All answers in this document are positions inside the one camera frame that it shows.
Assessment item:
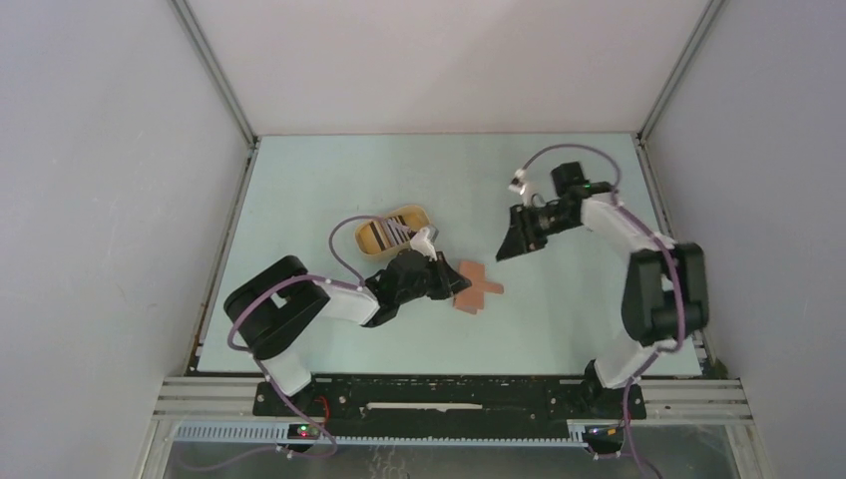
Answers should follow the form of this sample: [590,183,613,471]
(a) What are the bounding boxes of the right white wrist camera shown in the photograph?
[508,169,538,207]

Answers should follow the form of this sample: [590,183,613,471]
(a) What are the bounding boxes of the stack of grey cards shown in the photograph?
[370,216,415,250]

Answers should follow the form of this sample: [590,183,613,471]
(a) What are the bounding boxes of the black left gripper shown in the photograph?
[396,251,470,305]

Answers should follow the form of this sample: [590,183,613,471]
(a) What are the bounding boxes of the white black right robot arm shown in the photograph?
[495,162,708,417]

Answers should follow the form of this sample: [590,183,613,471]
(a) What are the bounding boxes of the pink leather card holder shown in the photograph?
[453,260,505,314]

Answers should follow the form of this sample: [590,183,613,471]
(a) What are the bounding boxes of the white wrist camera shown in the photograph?
[508,169,538,207]
[409,225,439,260]

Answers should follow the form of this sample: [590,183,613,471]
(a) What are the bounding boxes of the white perforated cable duct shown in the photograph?
[173,422,590,447]

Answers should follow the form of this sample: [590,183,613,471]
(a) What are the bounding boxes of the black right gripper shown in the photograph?
[497,203,579,261]

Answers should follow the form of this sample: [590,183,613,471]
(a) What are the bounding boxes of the beige oval card tray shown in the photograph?
[354,205,430,260]

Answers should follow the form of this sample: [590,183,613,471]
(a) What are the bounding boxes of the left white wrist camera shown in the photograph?
[409,225,439,260]

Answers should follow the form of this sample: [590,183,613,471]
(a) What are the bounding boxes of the aluminium frame rail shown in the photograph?
[154,374,753,425]

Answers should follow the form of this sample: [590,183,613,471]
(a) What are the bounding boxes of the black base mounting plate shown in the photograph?
[252,374,646,440]

